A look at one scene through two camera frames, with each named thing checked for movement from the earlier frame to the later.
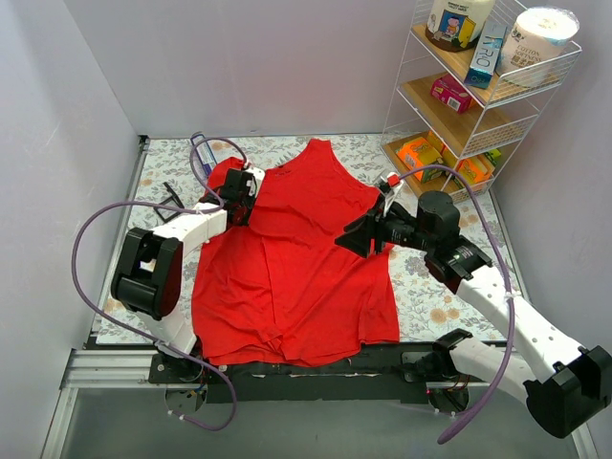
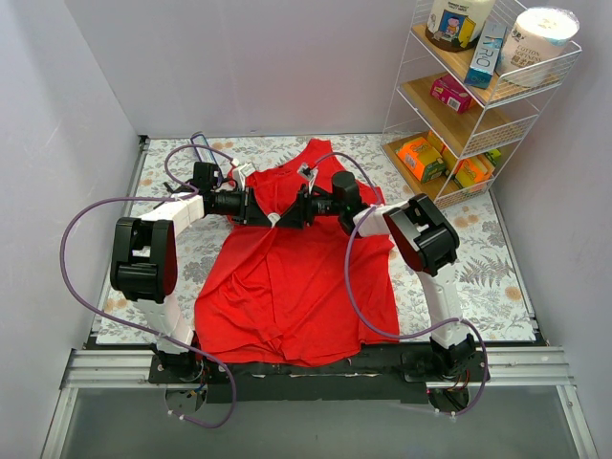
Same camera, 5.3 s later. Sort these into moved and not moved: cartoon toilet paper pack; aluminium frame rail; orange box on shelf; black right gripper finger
Moved: black right gripper finger
Not moved: aluminium frame rail; cartoon toilet paper pack; orange box on shelf
